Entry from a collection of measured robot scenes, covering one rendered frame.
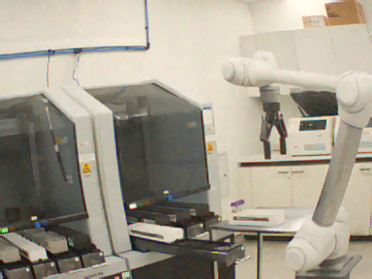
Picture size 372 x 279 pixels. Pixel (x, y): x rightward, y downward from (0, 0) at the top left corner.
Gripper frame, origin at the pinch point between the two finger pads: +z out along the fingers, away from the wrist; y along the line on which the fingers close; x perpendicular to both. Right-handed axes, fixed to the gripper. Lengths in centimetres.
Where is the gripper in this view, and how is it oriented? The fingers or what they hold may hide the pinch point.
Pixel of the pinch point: (275, 153)
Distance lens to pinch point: 184.9
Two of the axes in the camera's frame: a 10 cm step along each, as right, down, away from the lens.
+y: 6.8, -1.1, 7.3
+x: -7.3, 0.3, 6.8
